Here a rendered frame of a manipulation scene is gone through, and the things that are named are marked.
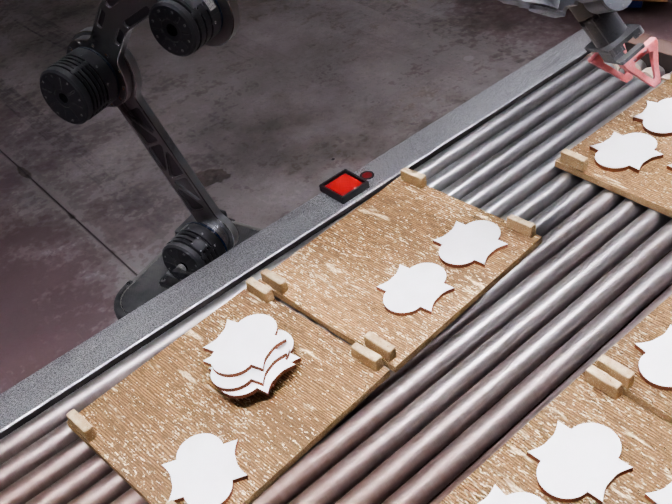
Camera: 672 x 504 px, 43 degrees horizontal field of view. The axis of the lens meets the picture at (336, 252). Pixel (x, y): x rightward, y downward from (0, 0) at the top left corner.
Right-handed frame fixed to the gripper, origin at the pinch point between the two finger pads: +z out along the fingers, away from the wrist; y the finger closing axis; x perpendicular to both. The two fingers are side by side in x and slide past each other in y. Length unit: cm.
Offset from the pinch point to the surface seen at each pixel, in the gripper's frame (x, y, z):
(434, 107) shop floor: -1, -229, 41
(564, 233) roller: -24.5, -10.1, 18.0
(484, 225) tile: -34.9, -13.2, 7.4
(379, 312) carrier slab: -60, 0, 1
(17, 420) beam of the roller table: -118, 1, -27
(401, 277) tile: -53, -5, 1
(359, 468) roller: -75, 26, 8
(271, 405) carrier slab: -81, 14, -4
